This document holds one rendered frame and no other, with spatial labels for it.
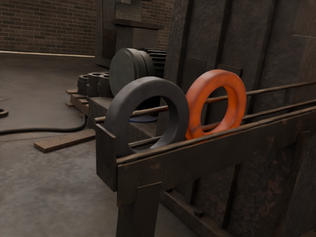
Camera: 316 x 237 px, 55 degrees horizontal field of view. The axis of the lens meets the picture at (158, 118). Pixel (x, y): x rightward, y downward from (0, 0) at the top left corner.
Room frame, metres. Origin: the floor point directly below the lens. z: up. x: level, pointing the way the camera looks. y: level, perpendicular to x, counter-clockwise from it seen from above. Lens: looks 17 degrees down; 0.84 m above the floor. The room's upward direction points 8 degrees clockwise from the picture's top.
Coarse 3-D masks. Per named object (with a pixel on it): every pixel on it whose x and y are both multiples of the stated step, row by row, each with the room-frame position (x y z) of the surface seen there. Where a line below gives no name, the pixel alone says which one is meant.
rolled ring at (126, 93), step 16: (144, 80) 0.55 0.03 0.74; (160, 80) 0.56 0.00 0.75; (128, 96) 0.52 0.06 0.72; (144, 96) 0.54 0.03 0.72; (160, 96) 0.57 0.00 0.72; (176, 96) 0.59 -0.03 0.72; (112, 112) 0.51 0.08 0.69; (128, 112) 0.52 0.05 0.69; (176, 112) 0.60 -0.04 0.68; (112, 128) 0.50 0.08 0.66; (176, 128) 0.60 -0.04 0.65; (128, 144) 0.53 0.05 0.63; (160, 144) 0.60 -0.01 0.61
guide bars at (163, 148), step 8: (296, 112) 0.84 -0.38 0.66; (304, 112) 0.86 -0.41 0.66; (264, 120) 0.75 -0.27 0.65; (272, 120) 0.76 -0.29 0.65; (232, 128) 0.68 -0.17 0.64; (240, 128) 0.69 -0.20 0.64; (248, 128) 0.71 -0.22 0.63; (200, 136) 0.62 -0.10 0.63; (208, 136) 0.63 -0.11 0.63; (216, 136) 0.64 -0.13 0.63; (176, 144) 0.57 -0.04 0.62; (184, 144) 0.58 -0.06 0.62; (144, 152) 0.53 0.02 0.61; (152, 152) 0.54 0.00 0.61; (160, 152) 0.55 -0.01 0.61; (120, 160) 0.49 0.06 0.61; (128, 160) 0.50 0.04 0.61
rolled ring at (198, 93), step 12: (216, 72) 0.67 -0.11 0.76; (228, 72) 0.68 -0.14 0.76; (192, 84) 0.65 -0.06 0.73; (204, 84) 0.64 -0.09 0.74; (216, 84) 0.66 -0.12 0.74; (228, 84) 0.68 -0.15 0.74; (240, 84) 0.71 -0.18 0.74; (192, 96) 0.63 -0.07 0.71; (204, 96) 0.64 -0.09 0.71; (228, 96) 0.73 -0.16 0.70; (240, 96) 0.71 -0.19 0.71; (192, 108) 0.62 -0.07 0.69; (228, 108) 0.73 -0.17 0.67; (240, 108) 0.72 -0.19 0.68; (192, 120) 0.62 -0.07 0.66; (228, 120) 0.72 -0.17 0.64; (240, 120) 0.73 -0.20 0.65; (192, 132) 0.63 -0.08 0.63
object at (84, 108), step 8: (104, 72) 3.00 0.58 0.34; (80, 80) 2.77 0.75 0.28; (88, 80) 2.59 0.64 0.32; (96, 80) 2.56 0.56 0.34; (104, 80) 2.36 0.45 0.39; (80, 88) 2.76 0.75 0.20; (88, 88) 2.58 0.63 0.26; (96, 88) 2.56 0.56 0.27; (104, 88) 2.36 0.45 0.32; (72, 96) 2.71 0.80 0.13; (80, 96) 2.70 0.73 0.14; (88, 96) 2.59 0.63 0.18; (96, 96) 2.56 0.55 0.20; (104, 96) 2.38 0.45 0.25; (112, 96) 2.38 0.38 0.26; (72, 104) 2.83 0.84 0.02; (80, 104) 2.68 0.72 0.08; (88, 104) 2.47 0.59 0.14; (80, 112) 2.61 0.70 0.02
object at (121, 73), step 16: (128, 48) 2.04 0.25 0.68; (144, 48) 2.10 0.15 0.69; (112, 64) 2.13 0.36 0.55; (128, 64) 1.96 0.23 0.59; (144, 64) 1.95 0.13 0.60; (160, 64) 2.04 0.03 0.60; (112, 80) 2.11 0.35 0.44; (128, 80) 1.94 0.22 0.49; (96, 112) 2.18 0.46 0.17; (128, 128) 1.81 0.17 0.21; (144, 128) 1.73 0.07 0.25
